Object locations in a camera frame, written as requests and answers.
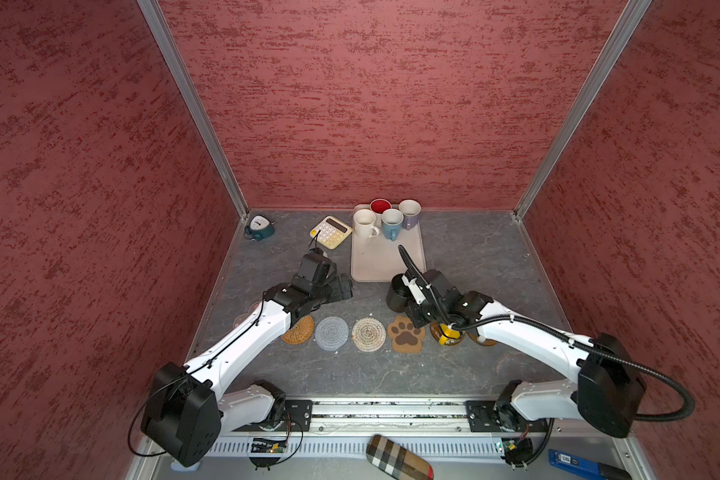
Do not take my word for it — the black mug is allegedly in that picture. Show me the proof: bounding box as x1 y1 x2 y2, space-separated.
386 273 411 313

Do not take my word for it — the dark brown glossy coaster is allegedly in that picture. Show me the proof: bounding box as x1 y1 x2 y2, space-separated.
428 323 466 347

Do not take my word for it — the woven rattan coaster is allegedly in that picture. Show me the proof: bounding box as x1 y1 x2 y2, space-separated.
281 315 315 345

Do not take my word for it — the grey knitted coaster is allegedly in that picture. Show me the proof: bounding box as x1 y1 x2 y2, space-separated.
314 316 349 351

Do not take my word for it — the paw shaped cork coaster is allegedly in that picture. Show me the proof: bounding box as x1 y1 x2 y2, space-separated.
387 315 426 354

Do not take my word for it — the multicolour woven coaster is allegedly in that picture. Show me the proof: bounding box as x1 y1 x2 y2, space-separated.
351 317 386 353

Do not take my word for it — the brown round coaster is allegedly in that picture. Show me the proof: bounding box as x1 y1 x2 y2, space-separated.
468 331 497 347

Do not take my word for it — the pink flower coaster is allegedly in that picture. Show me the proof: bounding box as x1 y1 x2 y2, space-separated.
232 302 260 329

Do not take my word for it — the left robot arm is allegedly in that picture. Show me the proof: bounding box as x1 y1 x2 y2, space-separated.
140 274 353 467

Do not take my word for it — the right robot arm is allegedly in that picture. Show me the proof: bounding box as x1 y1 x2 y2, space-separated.
401 270 645 438

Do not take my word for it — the beige serving tray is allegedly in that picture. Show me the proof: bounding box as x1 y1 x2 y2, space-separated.
351 219 427 282

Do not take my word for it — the yellow calculator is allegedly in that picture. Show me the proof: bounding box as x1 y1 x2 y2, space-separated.
310 215 353 250

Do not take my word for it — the white mug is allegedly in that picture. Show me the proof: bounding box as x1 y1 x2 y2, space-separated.
353 208 380 240

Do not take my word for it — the teal kitchen timer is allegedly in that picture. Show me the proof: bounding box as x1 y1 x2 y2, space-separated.
244 215 275 241

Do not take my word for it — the blue mug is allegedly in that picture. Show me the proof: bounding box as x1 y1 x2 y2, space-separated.
381 208 405 241

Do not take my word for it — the red inside mug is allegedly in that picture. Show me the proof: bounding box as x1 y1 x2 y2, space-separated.
369 199 392 215

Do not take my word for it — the lilac mug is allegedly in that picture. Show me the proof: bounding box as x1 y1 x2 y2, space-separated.
398 199 422 230

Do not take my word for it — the plaid glasses case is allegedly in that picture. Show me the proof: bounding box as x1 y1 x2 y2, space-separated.
366 435 434 480

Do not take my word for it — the blue tool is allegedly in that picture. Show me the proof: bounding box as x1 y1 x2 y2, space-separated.
548 449 632 480

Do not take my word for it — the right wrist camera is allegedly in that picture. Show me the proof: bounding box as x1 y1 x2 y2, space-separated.
402 272 427 305

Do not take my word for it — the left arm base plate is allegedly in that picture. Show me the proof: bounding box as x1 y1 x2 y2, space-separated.
259 398 314 432

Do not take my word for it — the aluminium front rail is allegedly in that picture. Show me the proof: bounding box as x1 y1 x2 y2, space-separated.
146 394 634 437

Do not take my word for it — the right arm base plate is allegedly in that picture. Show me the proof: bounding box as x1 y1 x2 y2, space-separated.
465 400 548 434

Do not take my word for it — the black corrugated cable hose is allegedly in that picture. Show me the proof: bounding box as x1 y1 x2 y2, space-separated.
397 244 696 423

